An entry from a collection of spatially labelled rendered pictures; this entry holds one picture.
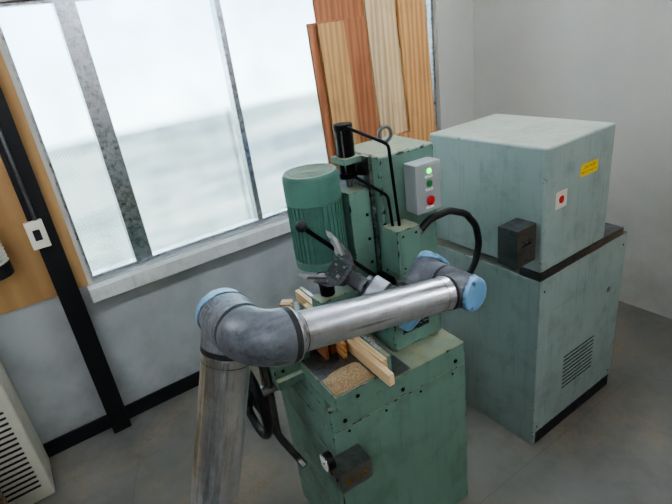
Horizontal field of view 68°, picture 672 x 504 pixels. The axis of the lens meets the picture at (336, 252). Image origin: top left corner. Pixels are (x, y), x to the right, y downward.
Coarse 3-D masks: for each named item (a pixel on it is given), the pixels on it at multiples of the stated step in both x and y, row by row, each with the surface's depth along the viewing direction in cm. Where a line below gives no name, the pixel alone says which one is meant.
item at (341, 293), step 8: (336, 288) 173; (344, 288) 172; (352, 288) 172; (312, 296) 170; (320, 296) 169; (336, 296) 168; (344, 296) 169; (352, 296) 171; (312, 304) 172; (320, 304) 165
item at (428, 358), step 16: (368, 336) 191; (432, 336) 186; (448, 336) 185; (400, 352) 180; (416, 352) 179; (432, 352) 178; (448, 352) 178; (464, 352) 183; (400, 368) 172; (416, 368) 171; (432, 368) 176; (448, 368) 180; (400, 384) 170; (416, 384) 174; (368, 400) 164; (384, 400) 168; (320, 416) 165; (336, 416) 158; (352, 416) 162
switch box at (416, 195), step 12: (408, 168) 154; (420, 168) 152; (432, 168) 154; (408, 180) 156; (420, 180) 153; (432, 180) 156; (408, 192) 158; (420, 192) 155; (432, 192) 157; (408, 204) 160; (420, 204) 156
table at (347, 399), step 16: (336, 352) 168; (304, 368) 164; (320, 368) 161; (336, 368) 160; (368, 368) 158; (288, 384) 164; (320, 384) 155; (368, 384) 153; (384, 384) 156; (336, 400) 148; (352, 400) 151
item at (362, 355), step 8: (304, 304) 192; (352, 344) 164; (352, 352) 165; (360, 352) 160; (360, 360) 161; (368, 360) 156; (376, 360) 155; (376, 368) 153; (384, 368) 151; (384, 376) 150; (392, 376) 148; (392, 384) 149
